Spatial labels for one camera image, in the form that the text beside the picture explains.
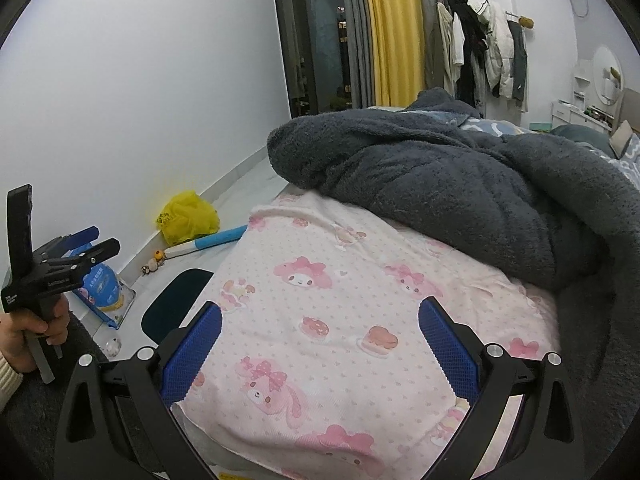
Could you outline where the brown cushion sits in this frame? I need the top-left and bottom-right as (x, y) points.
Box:
(610, 120), (633, 160)

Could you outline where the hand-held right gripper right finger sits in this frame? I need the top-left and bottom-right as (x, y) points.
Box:
(418, 296), (587, 480)

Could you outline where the yellow curtain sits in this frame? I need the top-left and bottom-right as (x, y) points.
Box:
(361, 0), (426, 107)

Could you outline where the teal pillow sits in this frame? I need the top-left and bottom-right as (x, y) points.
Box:
(550, 125), (613, 153)

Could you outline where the metal clothes rack rod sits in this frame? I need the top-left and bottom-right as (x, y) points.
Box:
(430, 0), (533, 28)

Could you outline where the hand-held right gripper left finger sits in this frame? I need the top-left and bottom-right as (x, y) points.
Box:
(54, 300), (223, 480)

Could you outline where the yellow plastic bag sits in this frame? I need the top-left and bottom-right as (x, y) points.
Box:
(154, 189), (221, 247)

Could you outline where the person's left hand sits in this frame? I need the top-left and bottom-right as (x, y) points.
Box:
(0, 295), (71, 373)

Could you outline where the pink printed bedsheet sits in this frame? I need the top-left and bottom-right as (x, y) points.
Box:
(172, 190), (561, 480)

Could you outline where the beige hanging garment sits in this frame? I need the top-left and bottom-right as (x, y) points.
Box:
(436, 2), (463, 96)

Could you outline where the dark glass balcony door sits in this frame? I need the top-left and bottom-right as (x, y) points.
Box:
(271, 0), (353, 116)

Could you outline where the dark grey fleece blanket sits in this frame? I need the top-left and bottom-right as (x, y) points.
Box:
(268, 87), (640, 411)

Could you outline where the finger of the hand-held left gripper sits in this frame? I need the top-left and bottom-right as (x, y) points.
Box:
(50, 226), (101, 261)
(65, 240), (122, 281)

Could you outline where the black hanging jacket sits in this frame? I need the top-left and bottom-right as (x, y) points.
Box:
(448, 0), (488, 108)

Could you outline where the blue printed plastic bag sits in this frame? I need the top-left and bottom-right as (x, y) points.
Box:
(70, 247), (137, 331)

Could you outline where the small white wall shelf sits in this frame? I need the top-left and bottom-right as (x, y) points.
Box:
(574, 60), (593, 98)

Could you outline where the blue and white stick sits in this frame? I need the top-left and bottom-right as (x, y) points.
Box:
(164, 225), (248, 261)

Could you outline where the white dresser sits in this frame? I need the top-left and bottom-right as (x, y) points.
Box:
(551, 100), (613, 133)

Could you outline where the blue patterned duvet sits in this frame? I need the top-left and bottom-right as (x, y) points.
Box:
(460, 115), (640, 181)

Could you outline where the grey hanging garment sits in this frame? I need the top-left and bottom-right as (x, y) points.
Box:
(509, 20), (530, 113)

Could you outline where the white puffer jacket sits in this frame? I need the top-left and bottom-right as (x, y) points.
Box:
(480, 0), (516, 101)

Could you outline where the beige bed headboard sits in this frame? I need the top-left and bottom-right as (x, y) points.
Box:
(620, 87), (640, 133)

